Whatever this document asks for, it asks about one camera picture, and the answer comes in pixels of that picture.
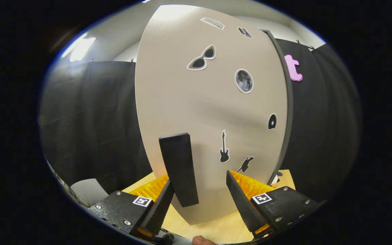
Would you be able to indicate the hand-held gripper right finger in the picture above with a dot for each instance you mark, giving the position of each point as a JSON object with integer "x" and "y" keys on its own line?
{"x": 242, "y": 204}

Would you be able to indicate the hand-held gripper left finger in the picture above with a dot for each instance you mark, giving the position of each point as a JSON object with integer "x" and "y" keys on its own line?
{"x": 160, "y": 212}

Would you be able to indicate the dark grey shoe cabinet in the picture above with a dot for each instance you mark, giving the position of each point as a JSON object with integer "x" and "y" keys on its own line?
{"x": 288, "y": 112}

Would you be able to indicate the beige shoe cabinet door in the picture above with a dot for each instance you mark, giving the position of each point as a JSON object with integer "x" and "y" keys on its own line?
{"x": 189, "y": 102}

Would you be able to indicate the black backdrop cloth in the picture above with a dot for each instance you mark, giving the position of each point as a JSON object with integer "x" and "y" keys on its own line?
{"x": 90, "y": 129}

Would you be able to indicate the ceiling tube light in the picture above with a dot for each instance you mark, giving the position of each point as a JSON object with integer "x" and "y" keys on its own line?
{"x": 80, "y": 47}

